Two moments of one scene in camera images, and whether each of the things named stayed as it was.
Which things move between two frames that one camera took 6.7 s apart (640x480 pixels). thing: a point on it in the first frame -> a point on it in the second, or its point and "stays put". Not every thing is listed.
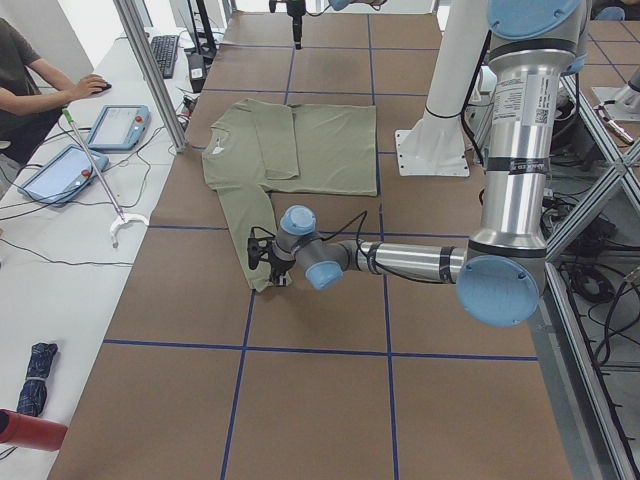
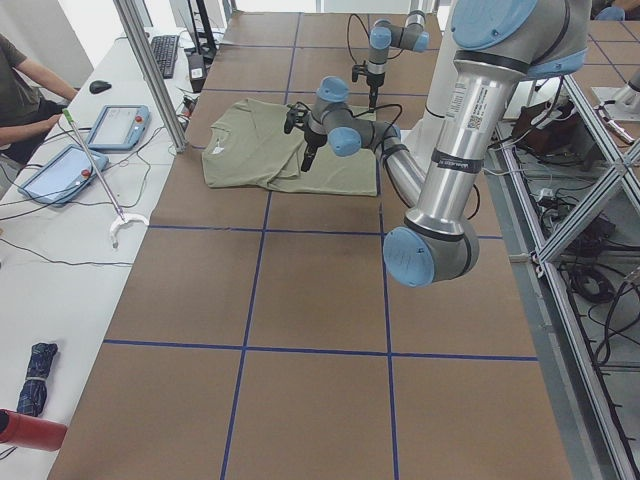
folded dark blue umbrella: x=32 y=396 stays put
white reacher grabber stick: x=121 y=220 stays put
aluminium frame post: x=129 y=15 stays put
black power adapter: x=197 y=71 stays put
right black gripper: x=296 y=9 -> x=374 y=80
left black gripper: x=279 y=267 -> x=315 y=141
